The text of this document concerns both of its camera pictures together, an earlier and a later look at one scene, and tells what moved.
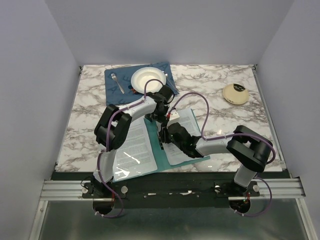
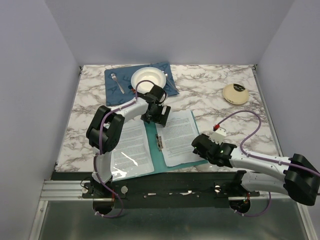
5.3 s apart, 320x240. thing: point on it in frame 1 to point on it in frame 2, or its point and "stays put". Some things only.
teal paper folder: x=153 y=130 stays put
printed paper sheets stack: x=175 y=154 stays put
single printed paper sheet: x=137 y=156 stays put
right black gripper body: x=166 y=138 to x=209 y=158
